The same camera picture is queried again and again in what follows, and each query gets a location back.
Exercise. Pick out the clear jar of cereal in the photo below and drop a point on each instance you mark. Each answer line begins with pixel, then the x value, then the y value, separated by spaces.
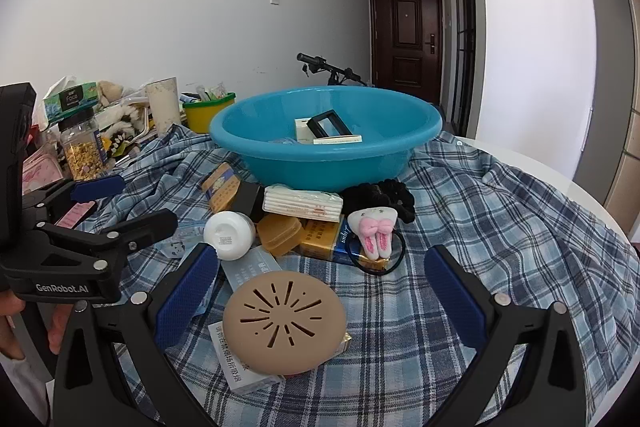
pixel 82 152

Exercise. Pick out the beige tall cup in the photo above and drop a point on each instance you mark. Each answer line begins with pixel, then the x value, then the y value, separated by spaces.
pixel 162 107

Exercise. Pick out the orange and blue box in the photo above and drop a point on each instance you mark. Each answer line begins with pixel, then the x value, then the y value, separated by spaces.
pixel 222 187

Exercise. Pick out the person's left hand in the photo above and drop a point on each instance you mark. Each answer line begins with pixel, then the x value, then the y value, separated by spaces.
pixel 10 312

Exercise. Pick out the tan plastic case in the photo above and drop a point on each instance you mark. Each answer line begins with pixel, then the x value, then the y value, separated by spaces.
pixel 280 232

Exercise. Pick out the cream plush toy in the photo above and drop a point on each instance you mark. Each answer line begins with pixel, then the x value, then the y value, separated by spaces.
pixel 112 92

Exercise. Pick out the black frame display box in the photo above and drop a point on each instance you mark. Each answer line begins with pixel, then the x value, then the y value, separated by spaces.
pixel 320 124

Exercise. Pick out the white small box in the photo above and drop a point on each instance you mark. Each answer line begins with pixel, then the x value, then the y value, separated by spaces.
pixel 301 129

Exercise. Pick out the pink flat case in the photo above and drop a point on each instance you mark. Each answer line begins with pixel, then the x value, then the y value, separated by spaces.
pixel 75 213

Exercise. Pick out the black bicycle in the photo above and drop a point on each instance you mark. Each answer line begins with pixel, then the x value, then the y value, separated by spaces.
pixel 325 66

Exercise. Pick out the pink packet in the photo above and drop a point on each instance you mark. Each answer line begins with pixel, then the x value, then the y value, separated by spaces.
pixel 37 169

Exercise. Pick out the panda print packet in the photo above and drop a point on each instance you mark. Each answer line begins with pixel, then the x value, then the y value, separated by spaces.
pixel 175 249

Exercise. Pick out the light blue packet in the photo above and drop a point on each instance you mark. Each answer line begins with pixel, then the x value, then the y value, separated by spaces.
pixel 250 269

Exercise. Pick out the white flat box yellow edge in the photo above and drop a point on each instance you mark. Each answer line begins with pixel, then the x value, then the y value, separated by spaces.
pixel 340 139

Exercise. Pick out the blue plaid shirt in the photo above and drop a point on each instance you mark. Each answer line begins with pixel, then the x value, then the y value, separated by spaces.
pixel 475 217

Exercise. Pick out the dark brown door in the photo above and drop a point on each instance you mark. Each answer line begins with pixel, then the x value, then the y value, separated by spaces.
pixel 405 32

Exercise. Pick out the blue plastic basin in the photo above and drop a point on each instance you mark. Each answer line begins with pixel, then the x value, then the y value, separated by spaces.
pixel 320 167

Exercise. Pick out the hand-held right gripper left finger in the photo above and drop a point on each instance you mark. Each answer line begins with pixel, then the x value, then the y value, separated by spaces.
pixel 185 294

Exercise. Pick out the black framed glass door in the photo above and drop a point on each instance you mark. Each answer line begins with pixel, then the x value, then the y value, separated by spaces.
pixel 465 57

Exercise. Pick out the silver red cigarette box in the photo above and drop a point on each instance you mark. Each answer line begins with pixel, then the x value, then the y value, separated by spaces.
pixel 232 359

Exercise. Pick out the beige round slotted lid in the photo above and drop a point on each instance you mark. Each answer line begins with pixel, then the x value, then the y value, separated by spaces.
pixel 285 322

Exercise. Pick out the white plastic bottle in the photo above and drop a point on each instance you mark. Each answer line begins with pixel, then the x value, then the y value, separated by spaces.
pixel 227 234

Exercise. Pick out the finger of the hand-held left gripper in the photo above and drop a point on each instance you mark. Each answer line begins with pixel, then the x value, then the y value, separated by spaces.
pixel 97 188
pixel 145 227

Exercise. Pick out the black scrunchie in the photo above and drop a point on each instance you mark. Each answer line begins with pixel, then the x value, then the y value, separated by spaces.
pixel 385 197

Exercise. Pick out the yellow bucket green rim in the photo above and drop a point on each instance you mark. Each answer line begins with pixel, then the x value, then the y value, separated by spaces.
pixel 205 117

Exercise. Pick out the grey cabinet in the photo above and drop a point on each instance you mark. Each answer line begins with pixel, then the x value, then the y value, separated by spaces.
pixel 612 82

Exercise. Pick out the yellow and blue box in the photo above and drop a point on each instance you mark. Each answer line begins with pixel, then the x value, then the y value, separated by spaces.
pixel 320 242

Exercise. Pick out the bundle of small packets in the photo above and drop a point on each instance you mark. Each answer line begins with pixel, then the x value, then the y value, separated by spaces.
pixel 215 92

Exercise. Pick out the green tissue pack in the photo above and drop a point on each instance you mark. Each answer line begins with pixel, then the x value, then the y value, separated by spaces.
pixel 70 99

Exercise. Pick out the small black box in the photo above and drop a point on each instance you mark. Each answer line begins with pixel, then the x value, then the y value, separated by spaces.
pixel 248 202

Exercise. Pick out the white tissue pack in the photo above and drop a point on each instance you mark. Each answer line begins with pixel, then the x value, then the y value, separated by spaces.
pixel 300 202

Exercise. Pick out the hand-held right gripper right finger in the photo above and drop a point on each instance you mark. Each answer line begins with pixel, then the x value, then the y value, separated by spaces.
pixel 452 302

